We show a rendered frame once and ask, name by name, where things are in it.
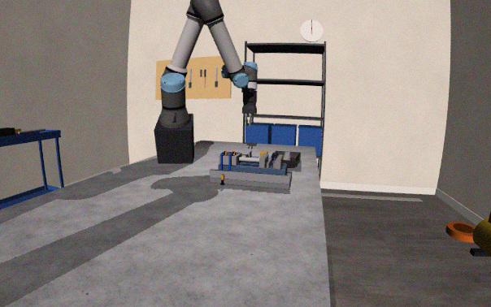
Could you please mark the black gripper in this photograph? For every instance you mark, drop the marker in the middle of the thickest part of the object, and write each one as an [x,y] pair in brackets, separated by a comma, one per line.
[249,101]

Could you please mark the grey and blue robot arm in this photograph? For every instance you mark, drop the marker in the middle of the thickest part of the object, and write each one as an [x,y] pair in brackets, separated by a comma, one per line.
[209,12]

